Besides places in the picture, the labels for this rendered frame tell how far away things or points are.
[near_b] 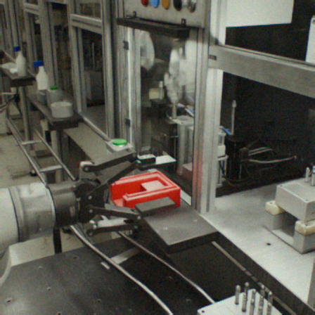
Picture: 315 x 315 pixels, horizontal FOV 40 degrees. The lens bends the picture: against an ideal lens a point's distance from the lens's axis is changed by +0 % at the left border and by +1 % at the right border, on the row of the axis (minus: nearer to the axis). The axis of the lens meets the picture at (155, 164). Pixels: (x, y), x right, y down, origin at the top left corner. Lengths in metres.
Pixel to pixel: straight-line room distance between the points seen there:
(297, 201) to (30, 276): 0.77
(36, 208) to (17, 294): 0.62
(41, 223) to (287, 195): 0.57
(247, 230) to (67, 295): 0.52
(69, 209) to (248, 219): 0.56
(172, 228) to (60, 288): 0.39
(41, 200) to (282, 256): 0.56
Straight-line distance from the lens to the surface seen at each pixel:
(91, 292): 1.26
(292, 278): 0.96
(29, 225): 0.70
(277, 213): 1.08
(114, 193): 1.18
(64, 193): 0.71
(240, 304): 0.84
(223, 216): 1.14
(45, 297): 1.26
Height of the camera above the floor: 1.47
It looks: 23 degrees down
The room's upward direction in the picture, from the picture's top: straight up
